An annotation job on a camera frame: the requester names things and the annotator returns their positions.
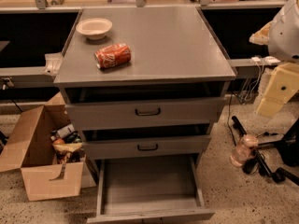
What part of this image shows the grey top drawer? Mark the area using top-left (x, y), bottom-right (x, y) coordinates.
top-left (65, 97), bottom-right (225, 131)

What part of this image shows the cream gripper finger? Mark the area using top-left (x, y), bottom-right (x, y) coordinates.
top-left (256, 63), bottom-right (299, 119)
top-left (249, 21), bottom-right (272, 45)

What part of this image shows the cardboard box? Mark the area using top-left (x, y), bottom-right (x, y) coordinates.
top-left (0, 93), bottom-right (83, 201)

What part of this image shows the black stand base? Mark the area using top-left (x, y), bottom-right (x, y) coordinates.
top-left (241, 121), bottom-right (299, 186)

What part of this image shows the white power adapter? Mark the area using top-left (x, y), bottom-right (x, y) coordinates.
top-left (251, 56), bottom-right (261, 63)

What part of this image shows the grey open bottom drawer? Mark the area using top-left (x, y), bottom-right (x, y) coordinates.
top-left (87, 155), bottom-right (215, 224)

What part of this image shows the white bowl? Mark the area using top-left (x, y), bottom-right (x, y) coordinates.
top-left (76, 18), bottom-right (112, 40)

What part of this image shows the red coke can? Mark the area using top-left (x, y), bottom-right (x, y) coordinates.
top-left (94, 43), bottom-right (131, 70)

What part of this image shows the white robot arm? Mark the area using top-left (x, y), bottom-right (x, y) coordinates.
top-left (249, 0), bottom-right (299, 119)

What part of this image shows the clear plastic bottle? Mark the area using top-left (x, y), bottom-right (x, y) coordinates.
top-left (230, 134), bottom-right (258, 167)

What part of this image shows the white power strip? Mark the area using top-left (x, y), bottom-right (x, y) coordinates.
top-left (264, 56), bottom-right (280, 65)

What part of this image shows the grey drawer cabinet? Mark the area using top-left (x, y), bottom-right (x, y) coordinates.
top-left (53, 6), bottom-right (237, 224)

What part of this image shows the yellow snack bag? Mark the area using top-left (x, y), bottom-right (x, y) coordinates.
top-left (52, 143), bottom-right (82, 164)

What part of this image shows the white bottle in box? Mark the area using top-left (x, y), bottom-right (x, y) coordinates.
top-left (50, 124), bottom-right (75, 141)

